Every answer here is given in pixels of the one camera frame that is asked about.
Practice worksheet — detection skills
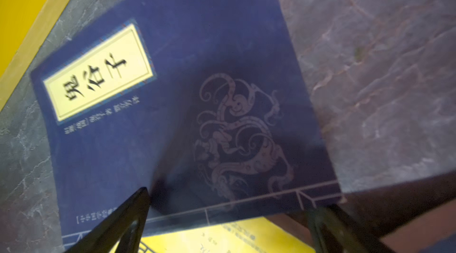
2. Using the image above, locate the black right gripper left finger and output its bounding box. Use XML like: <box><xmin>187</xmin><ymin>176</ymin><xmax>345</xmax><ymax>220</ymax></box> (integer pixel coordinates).
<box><xmin>67</xmin><ymin>187</ymin><xmax>150</xmax><ymax>253</ymax></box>

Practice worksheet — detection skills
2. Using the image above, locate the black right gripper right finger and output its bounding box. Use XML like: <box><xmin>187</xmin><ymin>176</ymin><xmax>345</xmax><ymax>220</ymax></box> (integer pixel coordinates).
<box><xmin>308</xmin><ymin>205</ymin><xmax>393</xmax><ymax>253</ymax></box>

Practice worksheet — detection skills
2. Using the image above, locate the yellow book with cartoon figure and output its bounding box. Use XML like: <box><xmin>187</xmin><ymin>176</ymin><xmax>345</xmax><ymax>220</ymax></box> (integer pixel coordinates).
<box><xmin>138</xmin><ymin>217</ymin><xmax>315</xmax><ymax>253</ymax></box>

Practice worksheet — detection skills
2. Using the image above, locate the dark blue book yellow label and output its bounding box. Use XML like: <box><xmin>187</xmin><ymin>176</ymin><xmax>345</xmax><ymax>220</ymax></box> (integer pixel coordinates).
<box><xmin>31</xmin><ymin>0</ymin><xmax>343</xmax><ymax>249</ymax></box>

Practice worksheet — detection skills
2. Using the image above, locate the yellow pink blue bookshelf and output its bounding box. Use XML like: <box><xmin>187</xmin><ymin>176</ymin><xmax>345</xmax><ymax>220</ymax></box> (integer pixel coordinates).
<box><xmin>1</xmin><ymin>0</ymin><xmax>70</xmax><ymax>107</ymax></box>

